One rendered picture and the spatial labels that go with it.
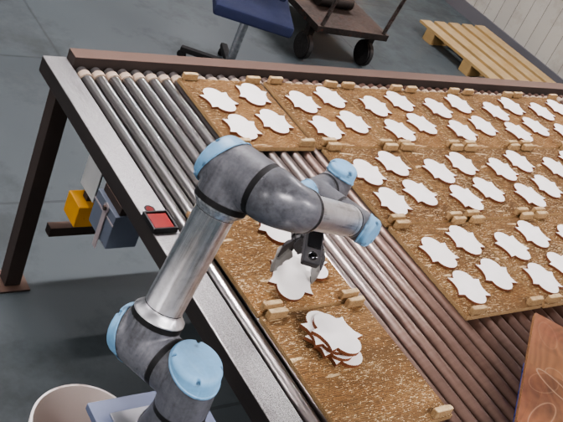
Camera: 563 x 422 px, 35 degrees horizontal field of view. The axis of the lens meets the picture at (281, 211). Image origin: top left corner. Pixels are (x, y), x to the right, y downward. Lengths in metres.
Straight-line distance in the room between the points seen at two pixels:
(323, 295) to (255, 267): 0.20
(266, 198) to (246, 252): 0.78
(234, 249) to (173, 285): 0.64
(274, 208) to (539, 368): 1.03
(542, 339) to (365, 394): 0.59
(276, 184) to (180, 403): 0.48
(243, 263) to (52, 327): 1.17
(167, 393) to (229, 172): 0.47
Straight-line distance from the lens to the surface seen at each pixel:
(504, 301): 2.86
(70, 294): 3.57
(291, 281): 2.36
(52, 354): 3.33
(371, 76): 3.82
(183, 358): 1.84
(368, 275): 2.66
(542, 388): 2.44
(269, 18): 5.12
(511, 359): 2.68
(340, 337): 2.28
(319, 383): 2.20
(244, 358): 2.20
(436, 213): 3.10
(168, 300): 1.86
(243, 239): 2.52
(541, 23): 8.04
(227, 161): 1.75
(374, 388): 2.28
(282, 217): 1.73
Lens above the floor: 2.36
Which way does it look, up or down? 32 degrees down
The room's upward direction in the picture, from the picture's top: 25 degrees clockwise
